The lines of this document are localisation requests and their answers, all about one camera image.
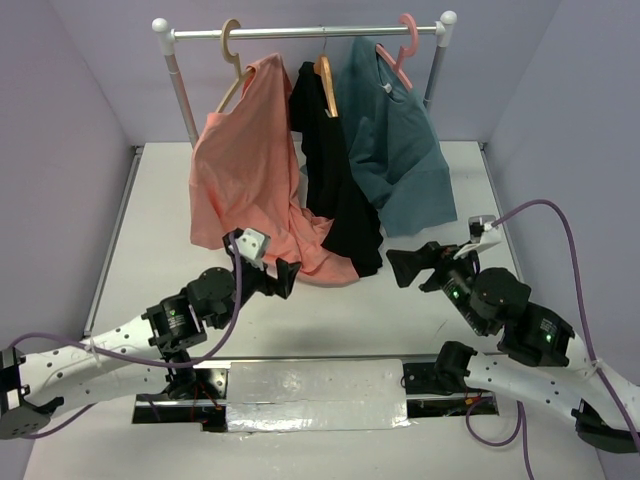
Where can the pink plastic hanger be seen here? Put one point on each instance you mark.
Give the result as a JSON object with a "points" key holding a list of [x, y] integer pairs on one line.
{"points": [[397, 63]]}

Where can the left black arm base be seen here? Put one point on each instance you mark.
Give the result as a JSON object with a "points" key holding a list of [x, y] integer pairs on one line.
{"points": [[197, 396]]}

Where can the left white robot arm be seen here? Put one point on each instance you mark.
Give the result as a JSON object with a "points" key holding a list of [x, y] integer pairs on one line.
{"points": [[145, 356]]}

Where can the wooden hanger with black shirt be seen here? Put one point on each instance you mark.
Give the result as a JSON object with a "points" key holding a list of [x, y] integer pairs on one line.
{"points": [[322, 69]]}

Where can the white and silver clothes rack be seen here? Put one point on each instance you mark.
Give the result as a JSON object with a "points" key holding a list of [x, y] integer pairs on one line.
{"points": [[168, 37]]}

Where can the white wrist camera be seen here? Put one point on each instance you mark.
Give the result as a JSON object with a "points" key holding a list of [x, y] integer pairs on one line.
{"points": [[252, 246], [483, 236]]}

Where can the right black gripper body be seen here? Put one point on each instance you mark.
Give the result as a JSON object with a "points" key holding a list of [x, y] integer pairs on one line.
{"points": [[451, 274]]}

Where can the black t shirt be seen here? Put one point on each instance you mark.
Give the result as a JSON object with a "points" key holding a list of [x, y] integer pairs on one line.
{"points": [[332, 192]]}

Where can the teal t shirt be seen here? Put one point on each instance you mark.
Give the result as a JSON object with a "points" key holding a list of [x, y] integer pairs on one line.
{"points": [[394, 153]]}

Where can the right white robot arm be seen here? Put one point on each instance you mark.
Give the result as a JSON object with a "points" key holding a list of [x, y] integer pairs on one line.
{"points": [[543, 360]]}

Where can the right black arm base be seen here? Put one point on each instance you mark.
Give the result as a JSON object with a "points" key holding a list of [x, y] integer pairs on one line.
{"points": [[428, 395]]}

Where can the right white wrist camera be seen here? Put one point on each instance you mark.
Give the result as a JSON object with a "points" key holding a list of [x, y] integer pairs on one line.
{"points": [[483, 236]]}

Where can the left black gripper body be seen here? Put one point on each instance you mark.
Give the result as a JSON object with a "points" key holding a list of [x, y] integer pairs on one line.
{"points": [[256, 278]]}

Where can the light wooden hanger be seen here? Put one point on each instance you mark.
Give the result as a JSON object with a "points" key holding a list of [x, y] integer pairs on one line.
{"points": [[241, 73]]}

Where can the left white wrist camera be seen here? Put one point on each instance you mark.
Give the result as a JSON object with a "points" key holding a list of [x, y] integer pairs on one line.
{"points": [[252, 246]]}

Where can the salmon pink t shirt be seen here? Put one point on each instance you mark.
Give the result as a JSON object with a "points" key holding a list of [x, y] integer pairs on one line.
{"points": [[245, 174]]}

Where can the silver foil cover panel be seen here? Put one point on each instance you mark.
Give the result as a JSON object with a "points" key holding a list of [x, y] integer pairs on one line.
{"points": [[322, 395]]}

